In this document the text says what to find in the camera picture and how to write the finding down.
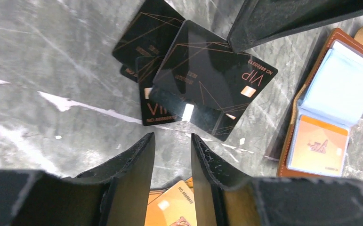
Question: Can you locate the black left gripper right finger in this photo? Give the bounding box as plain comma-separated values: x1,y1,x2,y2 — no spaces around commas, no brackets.
191,134,363,226

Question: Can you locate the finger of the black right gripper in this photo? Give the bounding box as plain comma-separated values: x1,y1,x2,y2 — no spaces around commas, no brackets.
227,0,363,53

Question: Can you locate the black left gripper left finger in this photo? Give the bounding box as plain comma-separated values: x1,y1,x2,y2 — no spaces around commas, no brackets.
0,133,155,226

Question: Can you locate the black VIP card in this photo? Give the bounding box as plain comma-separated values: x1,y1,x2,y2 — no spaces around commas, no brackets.
149,20,278,141

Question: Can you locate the brown leather card holder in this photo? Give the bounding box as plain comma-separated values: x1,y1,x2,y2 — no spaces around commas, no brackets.
277,27,363,177

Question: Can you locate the gold card stack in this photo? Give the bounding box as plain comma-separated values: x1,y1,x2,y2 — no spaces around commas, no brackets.
145,177,198,226

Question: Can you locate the black card stack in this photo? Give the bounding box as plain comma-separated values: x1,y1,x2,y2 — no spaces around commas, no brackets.
112,0,185,126

